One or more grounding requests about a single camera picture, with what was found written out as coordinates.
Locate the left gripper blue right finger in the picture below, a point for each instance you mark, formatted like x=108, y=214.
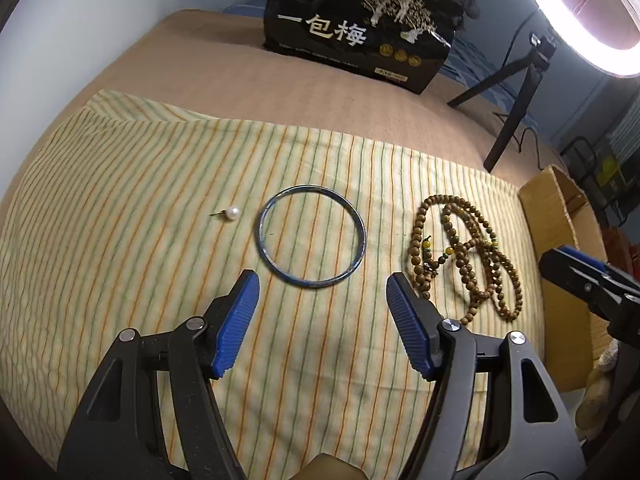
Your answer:
x=526, y=433

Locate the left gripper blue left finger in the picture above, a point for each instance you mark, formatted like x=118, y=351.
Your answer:
x=117, y=432

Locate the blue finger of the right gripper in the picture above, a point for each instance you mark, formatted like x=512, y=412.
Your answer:
x=584, y=258

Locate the dark blue bangle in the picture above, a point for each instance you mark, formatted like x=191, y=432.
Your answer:
x=312, y=236

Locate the pearl stud earring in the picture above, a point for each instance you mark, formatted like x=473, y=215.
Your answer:
x=230, y=213

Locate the open cardboard box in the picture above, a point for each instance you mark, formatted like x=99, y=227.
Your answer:
x=561, y=222

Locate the yellow black box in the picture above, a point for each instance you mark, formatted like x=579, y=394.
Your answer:
x=610, y=178

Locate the black clothes rack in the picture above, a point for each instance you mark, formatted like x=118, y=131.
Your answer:
x=582, y=160

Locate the yellow striped cloth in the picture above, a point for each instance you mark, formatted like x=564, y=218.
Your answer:
x=109, y=227

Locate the black tripod stand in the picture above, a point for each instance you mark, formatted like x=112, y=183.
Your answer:
x=535, y=64

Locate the black snack bag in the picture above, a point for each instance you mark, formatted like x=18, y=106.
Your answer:
x=403, y=42

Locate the tan bed sheet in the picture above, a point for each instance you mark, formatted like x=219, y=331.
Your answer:
x=216, y=65

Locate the white ring light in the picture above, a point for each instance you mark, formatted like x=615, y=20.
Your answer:
x=604, y=33

